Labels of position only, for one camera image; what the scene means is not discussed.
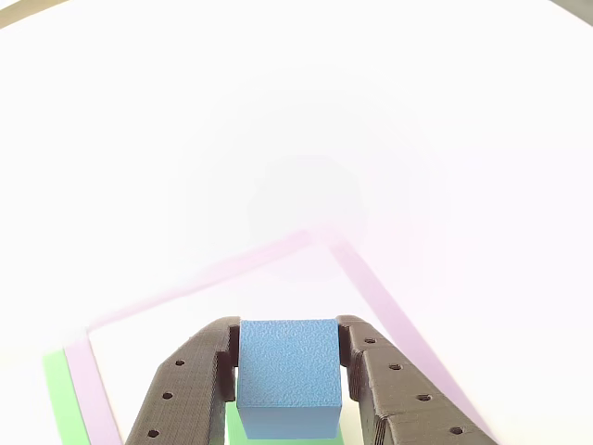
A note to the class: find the green cube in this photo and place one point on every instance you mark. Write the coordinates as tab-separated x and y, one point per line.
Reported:
234	426

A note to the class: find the small blue cube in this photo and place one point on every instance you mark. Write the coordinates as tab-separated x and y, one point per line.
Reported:
287	366

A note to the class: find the purple tape square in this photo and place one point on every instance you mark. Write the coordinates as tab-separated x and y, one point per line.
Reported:
370	287

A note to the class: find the green tape square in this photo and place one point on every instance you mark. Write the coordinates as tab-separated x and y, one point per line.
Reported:
65	398

